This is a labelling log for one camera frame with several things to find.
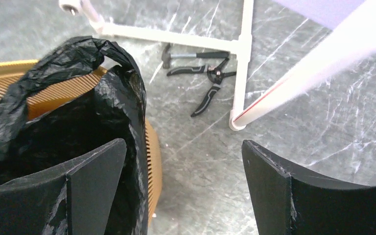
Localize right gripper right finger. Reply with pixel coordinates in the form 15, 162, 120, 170
241, 140, 376, 235

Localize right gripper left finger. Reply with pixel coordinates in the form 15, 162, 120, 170
0, 139, 126, 235

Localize black trash bag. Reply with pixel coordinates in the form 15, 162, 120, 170
0, 36, 149, 235

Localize yellow plastic trash bin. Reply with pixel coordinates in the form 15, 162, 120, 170
0, 60, 163, 221

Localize black handled pliers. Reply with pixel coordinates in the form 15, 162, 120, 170
166, 57, 237, 118

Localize small black handled hammer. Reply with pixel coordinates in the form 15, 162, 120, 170
161, 43, 230, 69

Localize white PVC pipe frame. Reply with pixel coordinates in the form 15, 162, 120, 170
59, 0, 376, 131

